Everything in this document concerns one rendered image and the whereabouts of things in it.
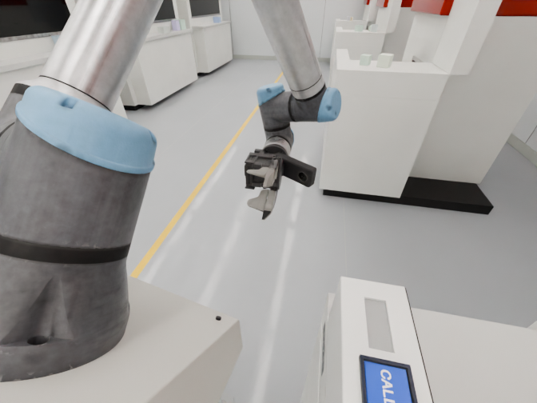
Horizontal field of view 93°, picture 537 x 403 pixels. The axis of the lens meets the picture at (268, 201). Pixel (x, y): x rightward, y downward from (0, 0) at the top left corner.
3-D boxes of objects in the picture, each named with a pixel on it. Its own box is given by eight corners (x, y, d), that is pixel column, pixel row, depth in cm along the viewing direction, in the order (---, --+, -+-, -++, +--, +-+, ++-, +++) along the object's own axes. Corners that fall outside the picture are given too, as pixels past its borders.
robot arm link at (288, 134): (267, 122, 78) (272, 148, 82) (260, 135, 69) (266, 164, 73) (292, 118, 76) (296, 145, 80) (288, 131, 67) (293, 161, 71)
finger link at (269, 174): (240, 185, 48) (251, 175, 57) (270, 189, 47) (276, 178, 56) (240, 169, 47) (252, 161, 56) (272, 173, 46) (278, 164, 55)
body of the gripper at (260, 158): (244, 191, 60) (255, 167, 70) (280, 196, 59) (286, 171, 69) (243, 161, 56) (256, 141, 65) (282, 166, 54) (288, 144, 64)
